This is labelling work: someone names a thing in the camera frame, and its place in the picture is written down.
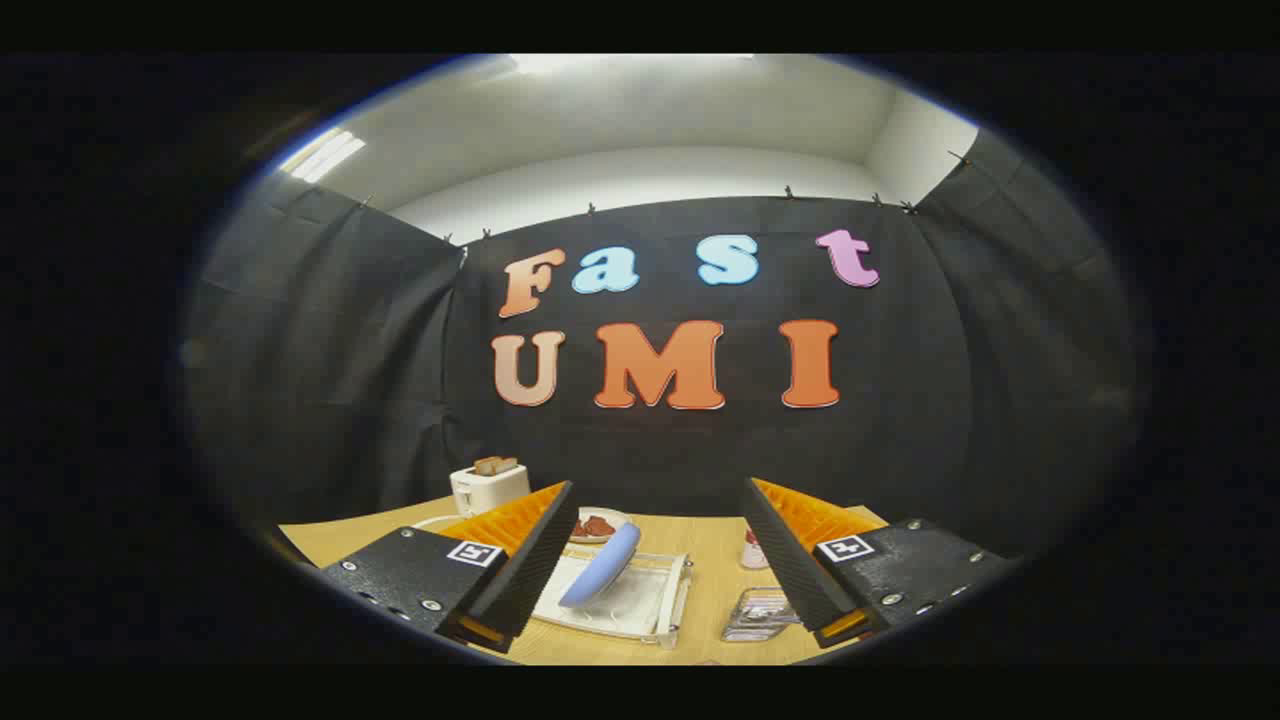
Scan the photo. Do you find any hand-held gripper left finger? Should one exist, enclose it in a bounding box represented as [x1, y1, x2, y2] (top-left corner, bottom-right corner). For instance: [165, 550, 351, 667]
[320, 480, 581, 656]

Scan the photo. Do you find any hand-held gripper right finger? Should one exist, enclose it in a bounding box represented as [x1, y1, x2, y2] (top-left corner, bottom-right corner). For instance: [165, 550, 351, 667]
[742, 477, 1021, 651]

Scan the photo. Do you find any metal wire basket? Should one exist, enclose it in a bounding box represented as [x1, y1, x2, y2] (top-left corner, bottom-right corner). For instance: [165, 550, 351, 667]
[721, 587, 801, 643]

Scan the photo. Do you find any blue plate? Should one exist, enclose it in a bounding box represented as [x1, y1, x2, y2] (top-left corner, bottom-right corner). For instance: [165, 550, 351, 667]
[558, 522, 642, 608]

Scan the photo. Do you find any white oval plate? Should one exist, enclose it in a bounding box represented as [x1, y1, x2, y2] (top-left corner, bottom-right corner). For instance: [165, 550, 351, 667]
[568, 507, 633, 544]

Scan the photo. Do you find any white toaster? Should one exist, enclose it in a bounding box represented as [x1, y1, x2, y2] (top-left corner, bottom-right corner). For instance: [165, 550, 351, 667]
[450, 462, 531, 517]

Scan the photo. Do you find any white drip tray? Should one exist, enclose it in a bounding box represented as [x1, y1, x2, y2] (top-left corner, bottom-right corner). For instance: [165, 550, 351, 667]
[533, 553, 689, 641]

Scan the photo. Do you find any black backdrop cloth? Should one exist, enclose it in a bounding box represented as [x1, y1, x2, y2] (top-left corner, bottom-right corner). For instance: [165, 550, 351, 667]
[185, 130, 1141, 561]

